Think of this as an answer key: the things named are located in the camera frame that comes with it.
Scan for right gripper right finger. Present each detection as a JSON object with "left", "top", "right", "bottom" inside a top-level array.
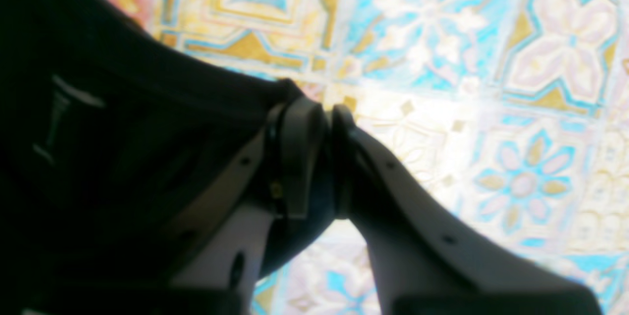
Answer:
[{"left": 332, "top": 105, "right": 602, "bottom": 315}]

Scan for patterned tablecloth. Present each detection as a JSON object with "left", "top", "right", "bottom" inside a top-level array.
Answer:
[{"left": 108, "top": 0, "right": 628, "bottom": 315}]

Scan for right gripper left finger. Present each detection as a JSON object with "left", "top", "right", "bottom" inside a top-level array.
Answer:
[{"left": 162, "top": 96, "right": 326, "bottom": 315}]

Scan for black T-shirt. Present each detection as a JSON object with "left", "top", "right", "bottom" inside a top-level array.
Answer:
[{"left": 0, "top": 0, "right": 340, "bottom": 315}]

